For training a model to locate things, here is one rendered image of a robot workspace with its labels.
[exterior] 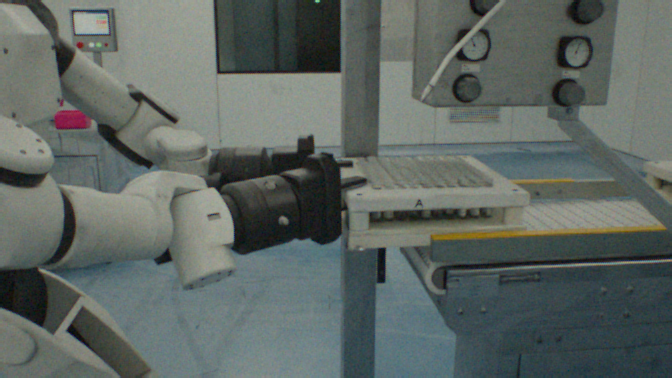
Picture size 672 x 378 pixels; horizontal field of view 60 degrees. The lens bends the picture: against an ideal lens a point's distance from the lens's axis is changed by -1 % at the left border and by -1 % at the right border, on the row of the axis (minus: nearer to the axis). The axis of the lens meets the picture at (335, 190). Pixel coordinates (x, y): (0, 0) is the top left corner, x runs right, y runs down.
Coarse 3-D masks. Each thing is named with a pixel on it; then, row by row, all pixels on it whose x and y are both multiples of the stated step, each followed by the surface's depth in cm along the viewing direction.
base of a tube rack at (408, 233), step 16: (496, 208) 87; (384, 224) 80; (400, 224) 80; (416, 224) 80; (432, 224) 80; (448, 224) 80; (464, 224) 80; (480, 224) 80; (496, 224) 80; (352, 240) 77; (368, 240) 77; (384, 240) 77; (400, 240) 78; (416, 240) 78
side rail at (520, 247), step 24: (432, 240) 76; (456, 240) 76; (480, 240) 77; (504, 240) 77; (528, 240) 78; (552, 240) 78; (576, 240) 78; (600, 240) 79; (624, 240) 79; (648, 240) 80
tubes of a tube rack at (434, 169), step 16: (384, 160) 93; (416, 160) 93; (432, 160) 93; (448, 160) 93; (384, 176) 83; (400, 176) 83; (416, 176) 85; (432, 176) 83; (448, 176) 83; (464, 176) 83
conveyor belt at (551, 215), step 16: (528, 208) 102; (544, 208) 102; (560, 208) 102; (576, 208) 102; (592, 208) 102; (608, 208) 102; (624, 208) 102; (640, 208) 102; (528, 224) 93; (544, 224) 93; (560, 224) 93; (576, 224) 93; (592, 224) 93; (608, 224) 93; (624, 224) 93; (640, 224) 93; (656, 224) 93; (416, 256) 84; (560, 256) 81; (576, 256) 81; (592, 256) 81; (608, 256) 81; (624, 256) 82; (432, 272) 79; (432, 288) 80
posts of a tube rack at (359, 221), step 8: (504, 208) 80; (512, 208) 79; (520, 208) 79; (352, 216) 77; (360, 216) 76; (368, 216) 77; (504, 216) 80; (512, 216) 79; (520, 216) 79; (352, 224) 77; (360, 224) 77; (368, 224) 78; (512, 224) 79; (520, 224) 79
